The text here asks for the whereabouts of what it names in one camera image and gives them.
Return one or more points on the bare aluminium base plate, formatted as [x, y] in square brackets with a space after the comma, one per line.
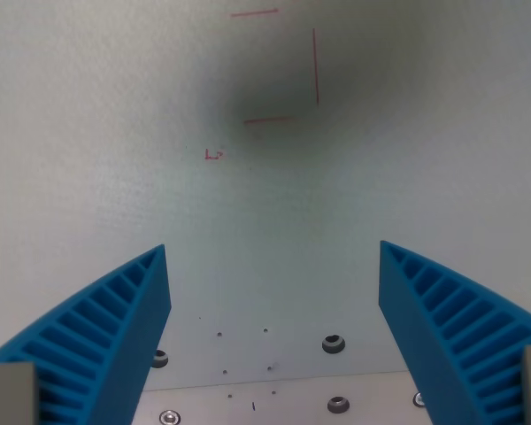
[283, 400]

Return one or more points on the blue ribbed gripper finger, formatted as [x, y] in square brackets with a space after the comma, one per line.
[451, 327]
[93, 332]

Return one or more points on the silver screw head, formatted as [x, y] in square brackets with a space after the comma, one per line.
[170, 417]
[419, 399]

